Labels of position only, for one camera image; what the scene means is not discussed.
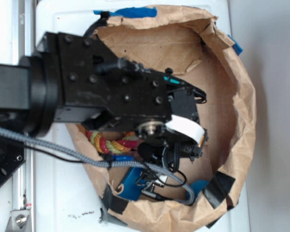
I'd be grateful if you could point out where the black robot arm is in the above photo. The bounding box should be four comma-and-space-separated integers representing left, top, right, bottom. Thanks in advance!
0, 32, 207, 159

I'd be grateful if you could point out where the blue rectangular block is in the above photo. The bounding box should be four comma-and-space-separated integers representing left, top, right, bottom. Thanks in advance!
117, 167, 146, 201

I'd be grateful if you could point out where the grey braided cable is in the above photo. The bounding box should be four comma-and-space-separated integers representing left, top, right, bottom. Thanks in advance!
0, 124, 195, 206

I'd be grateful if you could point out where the blue ball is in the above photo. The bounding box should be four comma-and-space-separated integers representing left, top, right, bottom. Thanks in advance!
190, 180, 209, 201

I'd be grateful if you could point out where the aluminium extrusion rail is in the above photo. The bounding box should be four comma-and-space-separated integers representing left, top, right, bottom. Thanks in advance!
12, 0, 35, 232

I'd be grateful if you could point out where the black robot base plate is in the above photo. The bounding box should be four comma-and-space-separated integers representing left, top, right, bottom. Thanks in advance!
0, 136, 25, 188

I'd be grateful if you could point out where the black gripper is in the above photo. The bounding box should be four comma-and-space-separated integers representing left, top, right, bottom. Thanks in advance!
136, 74, 207, 160

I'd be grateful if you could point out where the multicolour twisted rope toy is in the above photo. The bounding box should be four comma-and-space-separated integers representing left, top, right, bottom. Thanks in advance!
77, 125, 139, 155

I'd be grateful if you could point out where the metal corner bracket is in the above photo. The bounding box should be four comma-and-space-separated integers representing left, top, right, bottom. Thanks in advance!
5, 209, 32, 232

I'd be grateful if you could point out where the brown paper bag bin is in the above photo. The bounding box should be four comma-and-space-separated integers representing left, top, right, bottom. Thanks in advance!
66, 4, 257, 232

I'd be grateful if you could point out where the white ribbon cable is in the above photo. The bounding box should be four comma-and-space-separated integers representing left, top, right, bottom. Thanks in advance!
164, 115, 205, 147

